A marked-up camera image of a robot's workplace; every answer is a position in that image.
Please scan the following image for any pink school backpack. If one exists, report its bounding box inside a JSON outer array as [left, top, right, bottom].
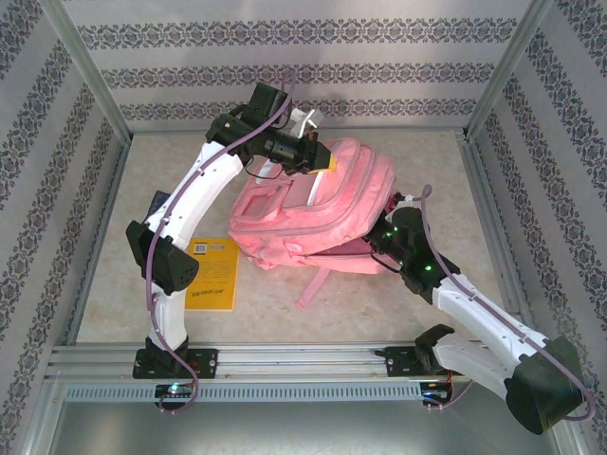
[[227, 136, 398, 313]]

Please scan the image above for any navy book with printed text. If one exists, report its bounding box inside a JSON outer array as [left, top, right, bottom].
[[150, 189, 175, 217]]

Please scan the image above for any yellow book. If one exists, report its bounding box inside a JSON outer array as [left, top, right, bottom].
[[184, 236, 241, 313]]

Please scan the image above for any grey metal panel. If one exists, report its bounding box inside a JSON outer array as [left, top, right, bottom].
[[45, 400, 578, 455]]

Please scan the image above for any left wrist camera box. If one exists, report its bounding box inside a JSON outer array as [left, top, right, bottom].
[[288, 107, 327, 142]]

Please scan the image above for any aluminium side rail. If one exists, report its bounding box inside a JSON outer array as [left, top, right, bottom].
[[64, 135, 133, 346], [455, 132, 541, 343]]

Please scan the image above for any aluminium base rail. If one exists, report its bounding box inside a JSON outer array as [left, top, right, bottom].
[[45, 341, 560, 381]]

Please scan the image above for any slotted grey cable duct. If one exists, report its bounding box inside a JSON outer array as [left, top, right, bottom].
[[61, 381, 557, 405]]

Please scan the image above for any aluminium frame post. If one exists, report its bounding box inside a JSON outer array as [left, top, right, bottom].
[[462, 0, 555, 143], [40, 0, 135, 143]]

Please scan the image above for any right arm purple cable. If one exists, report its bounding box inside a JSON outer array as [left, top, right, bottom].
[[416, 184, 598, 424]]

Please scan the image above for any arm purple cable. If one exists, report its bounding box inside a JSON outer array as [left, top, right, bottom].
[[416, 184, 598, 424], [144, 70, 298, 416]]

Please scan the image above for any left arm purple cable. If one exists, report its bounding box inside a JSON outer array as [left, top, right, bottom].
[[144, 70, 298, 416]]

